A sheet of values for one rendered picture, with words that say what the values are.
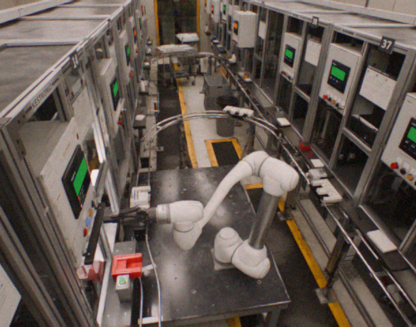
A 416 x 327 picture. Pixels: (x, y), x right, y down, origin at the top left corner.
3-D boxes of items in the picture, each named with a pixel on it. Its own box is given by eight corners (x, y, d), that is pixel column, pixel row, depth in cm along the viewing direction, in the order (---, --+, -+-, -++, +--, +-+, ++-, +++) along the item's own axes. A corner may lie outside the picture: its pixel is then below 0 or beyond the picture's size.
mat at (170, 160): (200, 175, 392) (200, 174, 391) (156, 178, 383) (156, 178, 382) (176, 63, 872) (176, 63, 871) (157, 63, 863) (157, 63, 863)
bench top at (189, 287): (289, 304, 174) (290, 301, 172) (114, 331, 159) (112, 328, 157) (235, 167, 297) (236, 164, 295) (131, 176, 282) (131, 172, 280)
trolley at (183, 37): (202, 72, 792) (202, 35, 739) (182, 74, 777) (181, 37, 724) (195, 65, 859) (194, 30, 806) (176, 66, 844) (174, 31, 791)
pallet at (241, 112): (222, 116, 367) (222, 109, 361) (226, 112, 378) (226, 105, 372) (249, 121, 355) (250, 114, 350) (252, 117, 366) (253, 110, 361)
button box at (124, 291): (131, 300, 147) (127, 287, 140) (115, 302, 146) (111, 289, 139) (131, 287, 153) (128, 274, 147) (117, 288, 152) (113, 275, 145)
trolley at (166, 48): (164, 90, 670) (161, 48, 617) (157, 83, 712) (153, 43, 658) (198, 84, 704) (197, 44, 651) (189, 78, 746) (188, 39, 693)
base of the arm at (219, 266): (233, 242, 209) (234, 237, 206) (241, 268, 191) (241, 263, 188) (209, 245, 207) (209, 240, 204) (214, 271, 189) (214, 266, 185)
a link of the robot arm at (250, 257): (242, 257, 192) (269, 276, 180) (228, 268, 180) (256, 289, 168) (274, 153, 165) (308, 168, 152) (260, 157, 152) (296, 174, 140)
